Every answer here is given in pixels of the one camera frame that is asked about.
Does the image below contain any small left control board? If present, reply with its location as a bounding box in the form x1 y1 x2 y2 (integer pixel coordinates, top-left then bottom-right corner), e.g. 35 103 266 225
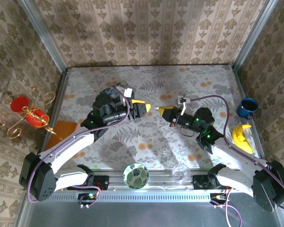
77 192 100 209

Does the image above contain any aluminium frame post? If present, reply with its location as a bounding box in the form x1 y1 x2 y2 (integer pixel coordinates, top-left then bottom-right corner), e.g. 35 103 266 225
17 0 69 71
233 0 279 71

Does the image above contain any blue starry pattern coaster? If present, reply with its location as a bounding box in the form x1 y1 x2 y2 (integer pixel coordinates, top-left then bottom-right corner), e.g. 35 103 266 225
101 80 136 100

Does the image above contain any grey metal tray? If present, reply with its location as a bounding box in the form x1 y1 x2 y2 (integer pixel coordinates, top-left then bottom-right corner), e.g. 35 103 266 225
16 189 284 227

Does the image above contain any slotted metal strip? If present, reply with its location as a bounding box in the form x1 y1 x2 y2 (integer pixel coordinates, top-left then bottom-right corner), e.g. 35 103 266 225
46 192 260 201

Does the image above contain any yellow banana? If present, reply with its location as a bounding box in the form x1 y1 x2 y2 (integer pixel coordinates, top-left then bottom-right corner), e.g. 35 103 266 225
231 123 254 154

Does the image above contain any gold wire candle holder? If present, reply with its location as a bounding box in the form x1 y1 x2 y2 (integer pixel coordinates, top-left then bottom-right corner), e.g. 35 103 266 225
0 84 62 140

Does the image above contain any small right control board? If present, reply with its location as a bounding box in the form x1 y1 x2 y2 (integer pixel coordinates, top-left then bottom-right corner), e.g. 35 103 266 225
210 192 229 209

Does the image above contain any aluminium table side rail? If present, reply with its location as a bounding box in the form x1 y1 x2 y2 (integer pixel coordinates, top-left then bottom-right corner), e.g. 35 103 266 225
231 65 267 161
41 70 70 152

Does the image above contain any small control board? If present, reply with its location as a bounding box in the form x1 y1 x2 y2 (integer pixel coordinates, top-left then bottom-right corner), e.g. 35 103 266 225
210 192 229 209
77 192 100 209

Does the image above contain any floral patterned tablecloth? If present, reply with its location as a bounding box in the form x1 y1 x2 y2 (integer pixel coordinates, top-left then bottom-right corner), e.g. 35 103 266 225
46 65 263 170

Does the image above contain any red candle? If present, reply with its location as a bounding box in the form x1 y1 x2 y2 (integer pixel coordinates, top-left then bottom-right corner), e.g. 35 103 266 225
26 107 50 129
9 96 30 112

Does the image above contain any green leaf pattern bowl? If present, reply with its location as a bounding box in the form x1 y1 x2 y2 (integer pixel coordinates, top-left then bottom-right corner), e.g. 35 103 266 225
122 163 150 190

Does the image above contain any orange square pad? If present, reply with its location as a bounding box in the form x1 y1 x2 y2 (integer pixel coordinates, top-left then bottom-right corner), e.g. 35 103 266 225
45 120 78 152

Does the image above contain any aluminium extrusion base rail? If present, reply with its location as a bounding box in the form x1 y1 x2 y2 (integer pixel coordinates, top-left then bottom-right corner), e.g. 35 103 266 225
54 167 254 192

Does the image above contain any clear drinking glass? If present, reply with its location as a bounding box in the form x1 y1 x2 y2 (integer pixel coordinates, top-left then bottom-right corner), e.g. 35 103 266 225
171 164 190 185

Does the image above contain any dark blue enamel mug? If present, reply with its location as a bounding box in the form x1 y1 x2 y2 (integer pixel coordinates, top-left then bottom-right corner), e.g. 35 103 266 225
236 97 259 120

